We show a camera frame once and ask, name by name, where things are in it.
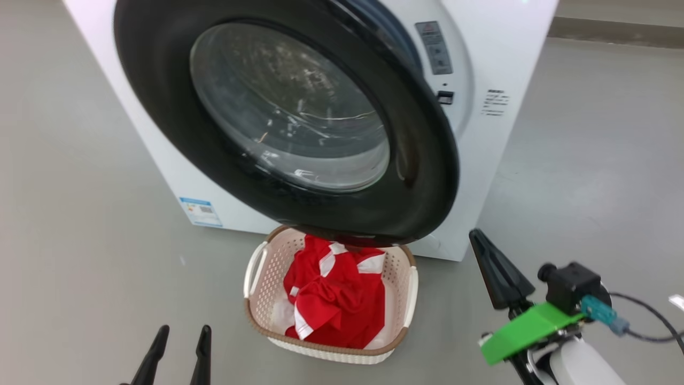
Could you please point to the cream perforated laundry basket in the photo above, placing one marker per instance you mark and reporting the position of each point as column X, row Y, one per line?
column 267, row 278

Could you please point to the black round washer door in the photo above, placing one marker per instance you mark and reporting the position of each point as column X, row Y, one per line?
column 160, row 107

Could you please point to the grey concrete curb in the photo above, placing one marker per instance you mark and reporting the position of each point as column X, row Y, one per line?
column 614, row 32

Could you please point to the grey rubber door gasket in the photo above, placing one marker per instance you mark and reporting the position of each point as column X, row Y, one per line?
column 395, row 32

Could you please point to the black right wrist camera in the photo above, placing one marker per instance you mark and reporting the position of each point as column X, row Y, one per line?
column 572, row 286

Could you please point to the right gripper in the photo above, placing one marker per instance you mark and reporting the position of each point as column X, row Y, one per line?
column 528, row 371

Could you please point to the grey washer warning sticker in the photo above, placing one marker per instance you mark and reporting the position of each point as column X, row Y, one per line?
column 434, row 48

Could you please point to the white front-load washing machine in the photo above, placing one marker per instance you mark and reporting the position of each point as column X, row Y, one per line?
column 491, row 160

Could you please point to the green right camera mount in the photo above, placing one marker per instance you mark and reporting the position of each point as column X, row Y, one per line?
column 529, row 329

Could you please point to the blue energy label sticker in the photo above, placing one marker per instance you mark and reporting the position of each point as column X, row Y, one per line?
column 201, row 212

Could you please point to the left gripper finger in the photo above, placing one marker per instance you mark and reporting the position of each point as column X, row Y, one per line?
column 155, row 358
column 202, row 358

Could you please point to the small white paper scrap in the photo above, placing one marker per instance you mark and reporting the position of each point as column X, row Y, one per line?
column 677, row 302

